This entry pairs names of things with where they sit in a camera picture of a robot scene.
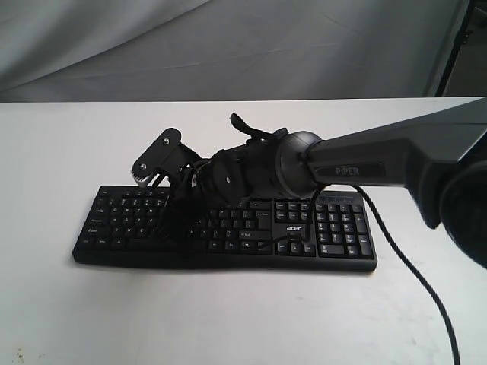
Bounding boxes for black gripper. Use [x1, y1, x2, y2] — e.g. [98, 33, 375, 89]
[154, 138, 282, 241]

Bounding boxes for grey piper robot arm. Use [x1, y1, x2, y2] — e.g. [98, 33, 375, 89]
[157, 99, 486, 265]

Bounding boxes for black acer keyboard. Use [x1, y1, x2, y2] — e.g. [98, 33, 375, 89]
[72, 186, 377, 272]

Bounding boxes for grey backdrop cloth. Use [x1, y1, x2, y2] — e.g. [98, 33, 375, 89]
[1, 1, 461, 103]

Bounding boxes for black stand pole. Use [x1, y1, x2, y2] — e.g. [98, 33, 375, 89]
[435, 0, 476, 97]

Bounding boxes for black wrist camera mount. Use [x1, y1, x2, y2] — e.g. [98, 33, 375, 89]
[131, 128, 202, 188]

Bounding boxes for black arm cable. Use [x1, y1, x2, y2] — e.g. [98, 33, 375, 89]
[353, 184, 460, 365]

